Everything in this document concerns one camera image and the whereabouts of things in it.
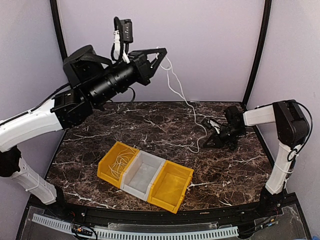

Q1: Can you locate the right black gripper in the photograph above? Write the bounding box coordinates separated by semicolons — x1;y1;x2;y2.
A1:
203;124;245;149

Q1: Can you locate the white cable tangle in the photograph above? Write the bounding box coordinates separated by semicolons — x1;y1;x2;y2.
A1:
154;46;213;154

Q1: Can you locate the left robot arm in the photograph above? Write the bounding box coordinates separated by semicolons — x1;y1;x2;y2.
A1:
0;45;167;218

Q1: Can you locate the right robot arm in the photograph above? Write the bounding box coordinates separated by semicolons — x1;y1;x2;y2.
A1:
201;99;313;217

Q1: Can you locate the right yellow plastic bin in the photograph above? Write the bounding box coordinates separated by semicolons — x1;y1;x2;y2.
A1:
147;160;194;214

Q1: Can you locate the yellow plastic bin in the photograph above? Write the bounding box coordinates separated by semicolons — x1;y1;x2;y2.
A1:
147;160;194;214
97;141;140;189

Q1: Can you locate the white translucent plastic bin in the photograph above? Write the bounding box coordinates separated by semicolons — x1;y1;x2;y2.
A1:
120;150;166;202

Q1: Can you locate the left yellow plastic bin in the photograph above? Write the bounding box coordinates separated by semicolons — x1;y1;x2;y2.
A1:
97;141;140;189

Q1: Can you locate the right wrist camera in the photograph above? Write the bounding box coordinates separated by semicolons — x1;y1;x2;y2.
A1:
201;118;223;134

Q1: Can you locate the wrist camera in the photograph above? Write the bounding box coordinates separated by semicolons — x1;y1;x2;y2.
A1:
201;118;223;134
111;16;134;65

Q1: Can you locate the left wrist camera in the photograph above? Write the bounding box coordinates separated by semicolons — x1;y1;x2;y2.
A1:
111;16;134;65

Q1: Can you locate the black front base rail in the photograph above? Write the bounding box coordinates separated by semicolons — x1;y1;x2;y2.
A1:
14;193;313;240

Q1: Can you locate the left black frame post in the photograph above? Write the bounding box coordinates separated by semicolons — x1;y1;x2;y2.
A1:
49;0;68;64

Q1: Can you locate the black frame post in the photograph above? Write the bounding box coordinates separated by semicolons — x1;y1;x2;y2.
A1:
49;0;68;64
241;0;273;111

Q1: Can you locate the right black frame post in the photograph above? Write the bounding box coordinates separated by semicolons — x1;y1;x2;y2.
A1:
241;0;273;111

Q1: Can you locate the white slotted cable duct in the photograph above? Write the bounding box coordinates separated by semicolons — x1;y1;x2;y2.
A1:
31;213;239;240

